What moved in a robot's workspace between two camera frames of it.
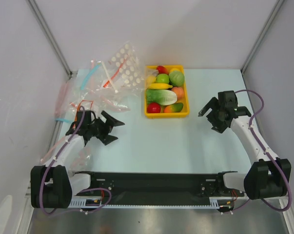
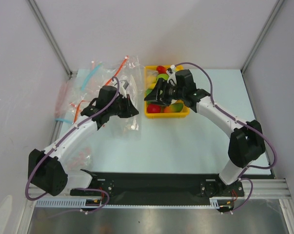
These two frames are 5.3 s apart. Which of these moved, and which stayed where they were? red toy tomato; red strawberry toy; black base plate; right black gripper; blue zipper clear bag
Moved: right black gripper
Stayed: red strawberry toy; blue zipper clear bag; red toy tomato; black base plate
